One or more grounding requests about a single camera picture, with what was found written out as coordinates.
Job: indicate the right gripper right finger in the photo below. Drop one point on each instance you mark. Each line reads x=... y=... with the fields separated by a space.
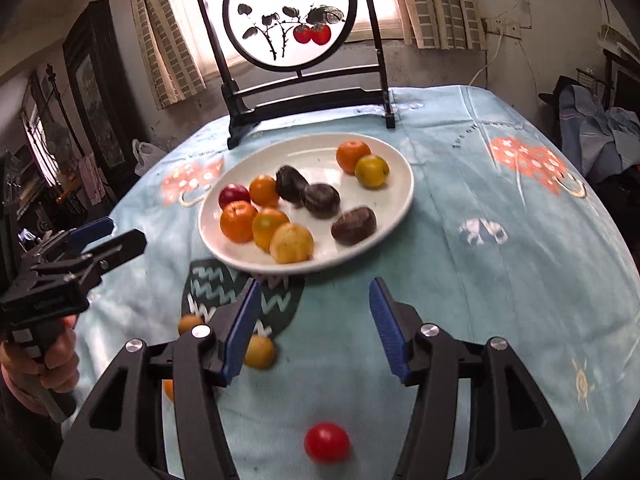
x=398 y=327

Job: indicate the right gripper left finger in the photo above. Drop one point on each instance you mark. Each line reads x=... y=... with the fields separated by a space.
x=233 y=326

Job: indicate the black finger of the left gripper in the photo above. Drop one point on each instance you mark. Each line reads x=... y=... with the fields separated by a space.
x=118 y=251

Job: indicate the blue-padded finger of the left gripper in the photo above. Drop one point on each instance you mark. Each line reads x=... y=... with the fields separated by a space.
x=92 y=229

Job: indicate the small tan longan back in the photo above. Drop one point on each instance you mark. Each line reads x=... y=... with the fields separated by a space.
x=188 y=322

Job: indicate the orange citrus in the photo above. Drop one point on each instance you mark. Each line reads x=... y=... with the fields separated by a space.
x=168 y=387

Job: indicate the yellow-orange citrus front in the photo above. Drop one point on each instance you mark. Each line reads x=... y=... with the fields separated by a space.
x=265 y=224

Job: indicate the mandarin orange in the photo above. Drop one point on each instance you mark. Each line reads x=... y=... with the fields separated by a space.
x=236 y=221
x=348 y=154

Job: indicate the dark passion fruit front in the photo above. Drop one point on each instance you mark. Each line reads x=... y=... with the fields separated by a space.
x=354 y=226

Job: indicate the dark passion fruit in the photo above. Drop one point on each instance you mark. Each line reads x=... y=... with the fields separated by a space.
x=321 y=200
x=354 y=226
x=290 y=185

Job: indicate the red tomato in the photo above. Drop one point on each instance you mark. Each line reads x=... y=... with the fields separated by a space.
x=233 y=193
x=327 y=443

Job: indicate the small orange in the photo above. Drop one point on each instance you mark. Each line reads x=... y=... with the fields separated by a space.
x=263 y=191

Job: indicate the yellow-green citrus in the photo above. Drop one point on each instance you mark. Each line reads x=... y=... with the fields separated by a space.
x=371 y=171

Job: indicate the pale yellow citrus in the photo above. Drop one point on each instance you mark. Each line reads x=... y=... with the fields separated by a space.
x=291 y=243

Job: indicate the person's left hand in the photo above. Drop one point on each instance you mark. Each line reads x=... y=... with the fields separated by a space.
x=58 y=371

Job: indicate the white plastic bag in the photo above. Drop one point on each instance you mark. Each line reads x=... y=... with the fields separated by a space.
x=147 y=155

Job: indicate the light blue printed tablecloth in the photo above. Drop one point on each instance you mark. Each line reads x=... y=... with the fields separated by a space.
x=483 y=252

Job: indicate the white oval plate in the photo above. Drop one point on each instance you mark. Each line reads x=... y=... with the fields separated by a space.
x=314 y=157

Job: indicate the left patterned curtain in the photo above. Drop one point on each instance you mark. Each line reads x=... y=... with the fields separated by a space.
x=172 y=72

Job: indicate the patterned curtain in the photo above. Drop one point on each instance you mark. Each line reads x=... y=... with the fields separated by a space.
x=442 y=24
x=172 y=72

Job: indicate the blue clothes pile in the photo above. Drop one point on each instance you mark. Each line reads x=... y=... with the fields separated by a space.
x=599 y=143

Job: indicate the round painted screen on stand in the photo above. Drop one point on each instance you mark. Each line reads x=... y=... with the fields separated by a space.
x=261 y=46

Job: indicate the right patterned curtain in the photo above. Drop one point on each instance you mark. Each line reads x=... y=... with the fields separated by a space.
x=442 y=24

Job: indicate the dark framed wall painting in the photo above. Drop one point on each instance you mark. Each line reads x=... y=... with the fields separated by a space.
x=105 y=103

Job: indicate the wall power outlet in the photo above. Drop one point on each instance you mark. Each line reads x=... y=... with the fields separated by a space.
x=504 y=27

